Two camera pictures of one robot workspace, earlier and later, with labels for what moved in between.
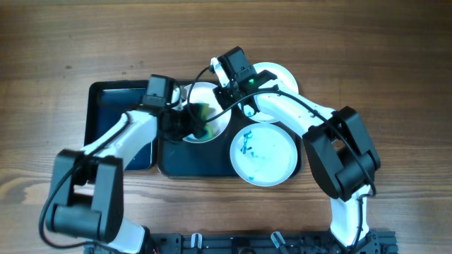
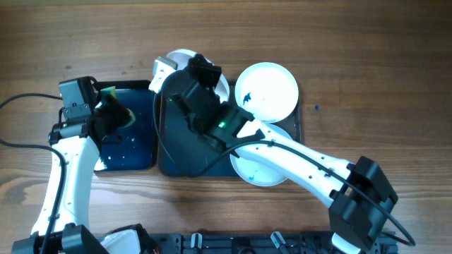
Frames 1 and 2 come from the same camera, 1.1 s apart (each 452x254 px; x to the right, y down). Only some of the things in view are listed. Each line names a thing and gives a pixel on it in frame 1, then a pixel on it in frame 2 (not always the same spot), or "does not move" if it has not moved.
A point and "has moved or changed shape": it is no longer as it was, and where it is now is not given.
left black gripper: [195, 124] -> [120, 111]
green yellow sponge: [206, 111] has moved or changed shape
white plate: [202, 92] has moved or changed shape
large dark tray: [188, 159] does not move
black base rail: [378, 242] does not move
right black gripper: [226, 102] -> [199, 66]
